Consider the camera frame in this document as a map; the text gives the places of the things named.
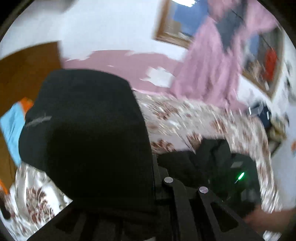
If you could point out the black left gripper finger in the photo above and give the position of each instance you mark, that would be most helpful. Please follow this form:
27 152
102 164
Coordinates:
197 215

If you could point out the black jacket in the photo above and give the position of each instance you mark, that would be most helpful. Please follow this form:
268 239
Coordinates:
87 133

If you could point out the blue orange folded clothes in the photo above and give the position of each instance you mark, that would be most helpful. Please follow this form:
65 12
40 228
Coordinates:
12 123

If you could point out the right hand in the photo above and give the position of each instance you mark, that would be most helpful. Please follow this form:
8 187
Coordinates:
277 221

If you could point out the blue backpack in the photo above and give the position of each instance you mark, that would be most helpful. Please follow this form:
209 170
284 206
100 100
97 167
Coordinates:
261 110

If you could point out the pink curtain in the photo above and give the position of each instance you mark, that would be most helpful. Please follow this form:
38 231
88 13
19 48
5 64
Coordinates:
213 63

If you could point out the red hanging garment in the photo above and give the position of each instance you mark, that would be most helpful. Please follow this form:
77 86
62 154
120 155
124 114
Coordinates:
270 64

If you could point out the wooden framed window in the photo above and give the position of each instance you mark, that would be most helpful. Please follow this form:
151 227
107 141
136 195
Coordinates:
180 21

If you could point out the floral bedspread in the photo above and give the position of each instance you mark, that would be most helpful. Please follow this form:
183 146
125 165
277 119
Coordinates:
33 199

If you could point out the brown wooden headboard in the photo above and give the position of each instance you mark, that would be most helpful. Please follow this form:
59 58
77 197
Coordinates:
23 72

